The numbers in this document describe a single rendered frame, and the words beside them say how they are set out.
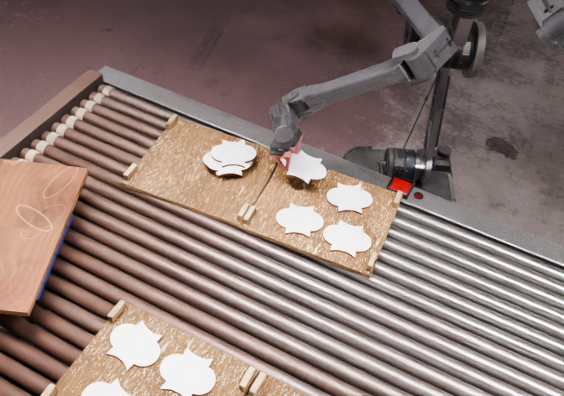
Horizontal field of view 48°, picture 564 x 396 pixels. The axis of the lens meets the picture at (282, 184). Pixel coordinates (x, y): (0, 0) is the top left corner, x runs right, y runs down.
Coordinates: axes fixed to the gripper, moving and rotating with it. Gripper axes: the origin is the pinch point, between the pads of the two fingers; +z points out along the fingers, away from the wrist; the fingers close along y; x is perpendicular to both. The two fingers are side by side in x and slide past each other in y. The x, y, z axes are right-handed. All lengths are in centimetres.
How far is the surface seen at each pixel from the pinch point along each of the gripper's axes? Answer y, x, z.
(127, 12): -186, -205, 48
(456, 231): -3, 51, 24
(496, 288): 13, 65, 28
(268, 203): 13.0, -3.6, 7.2
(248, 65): -168, -110, 74
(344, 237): 16.3, 21.7, 13.4
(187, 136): -3.4, -38.9, -2.5
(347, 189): -2.7, 16.6, 11.9
